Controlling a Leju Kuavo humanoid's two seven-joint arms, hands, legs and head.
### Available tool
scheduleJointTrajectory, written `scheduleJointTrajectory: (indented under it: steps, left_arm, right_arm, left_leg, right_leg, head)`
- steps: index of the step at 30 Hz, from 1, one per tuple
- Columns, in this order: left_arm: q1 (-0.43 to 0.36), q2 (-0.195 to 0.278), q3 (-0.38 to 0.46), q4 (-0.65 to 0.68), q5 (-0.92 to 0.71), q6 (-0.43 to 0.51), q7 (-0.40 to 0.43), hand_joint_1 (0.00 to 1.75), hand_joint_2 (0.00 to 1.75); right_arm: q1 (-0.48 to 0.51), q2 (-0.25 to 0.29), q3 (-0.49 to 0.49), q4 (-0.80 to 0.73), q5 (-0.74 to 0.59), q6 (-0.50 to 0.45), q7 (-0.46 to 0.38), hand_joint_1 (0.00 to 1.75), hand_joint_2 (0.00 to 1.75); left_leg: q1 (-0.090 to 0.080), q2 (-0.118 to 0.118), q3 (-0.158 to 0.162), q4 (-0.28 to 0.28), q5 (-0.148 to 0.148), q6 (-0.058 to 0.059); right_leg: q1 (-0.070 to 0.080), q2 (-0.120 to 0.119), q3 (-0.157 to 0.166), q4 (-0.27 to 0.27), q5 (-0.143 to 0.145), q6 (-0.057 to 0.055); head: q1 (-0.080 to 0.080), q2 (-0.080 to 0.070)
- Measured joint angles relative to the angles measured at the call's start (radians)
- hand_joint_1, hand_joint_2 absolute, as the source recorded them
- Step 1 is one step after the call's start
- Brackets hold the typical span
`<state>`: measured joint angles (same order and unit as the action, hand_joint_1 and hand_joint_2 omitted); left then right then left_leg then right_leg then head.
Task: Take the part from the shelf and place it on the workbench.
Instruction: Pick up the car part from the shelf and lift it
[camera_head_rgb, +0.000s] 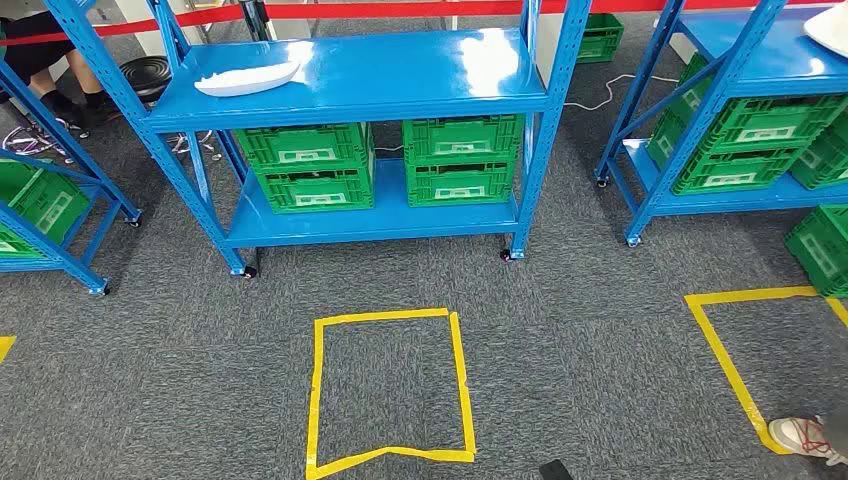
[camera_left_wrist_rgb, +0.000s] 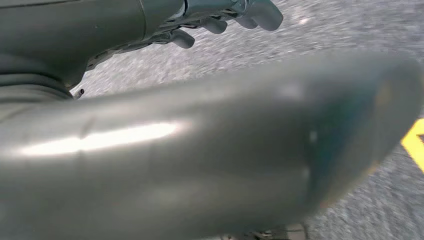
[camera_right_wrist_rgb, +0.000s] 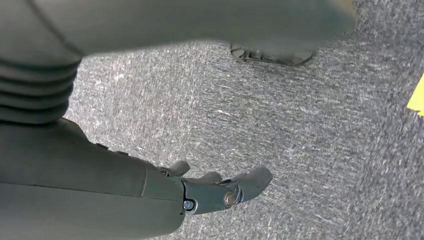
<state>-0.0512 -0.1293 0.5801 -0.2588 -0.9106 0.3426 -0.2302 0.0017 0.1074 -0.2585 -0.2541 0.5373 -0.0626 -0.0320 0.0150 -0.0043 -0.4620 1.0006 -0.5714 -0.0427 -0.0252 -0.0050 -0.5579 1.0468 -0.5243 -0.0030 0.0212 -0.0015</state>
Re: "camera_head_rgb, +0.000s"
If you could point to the white curved plastic part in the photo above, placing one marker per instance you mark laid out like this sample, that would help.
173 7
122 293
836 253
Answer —
245 81
831 30

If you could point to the blue metal shelf rack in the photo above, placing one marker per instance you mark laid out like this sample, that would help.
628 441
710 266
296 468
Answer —
762 53
40 262
397 66

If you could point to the yellow floor tape square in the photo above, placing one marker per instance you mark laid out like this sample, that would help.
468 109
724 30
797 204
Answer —
725 361
318 397
5 348

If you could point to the white table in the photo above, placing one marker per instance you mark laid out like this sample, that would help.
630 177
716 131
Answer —
139 26
548 46

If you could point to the red barrier belt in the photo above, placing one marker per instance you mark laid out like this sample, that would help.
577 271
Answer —
397 9

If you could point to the chrome chair base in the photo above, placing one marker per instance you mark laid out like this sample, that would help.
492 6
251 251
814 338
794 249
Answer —
26 140
199 142

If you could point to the black round stanchion base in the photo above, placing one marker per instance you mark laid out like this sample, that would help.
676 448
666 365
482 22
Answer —
146 76

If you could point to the person's foot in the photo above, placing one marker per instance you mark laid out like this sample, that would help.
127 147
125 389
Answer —
798 437

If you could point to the person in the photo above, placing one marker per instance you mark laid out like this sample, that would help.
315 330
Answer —
40 46

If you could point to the black stanchion post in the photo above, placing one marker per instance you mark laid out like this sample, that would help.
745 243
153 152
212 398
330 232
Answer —
255 20

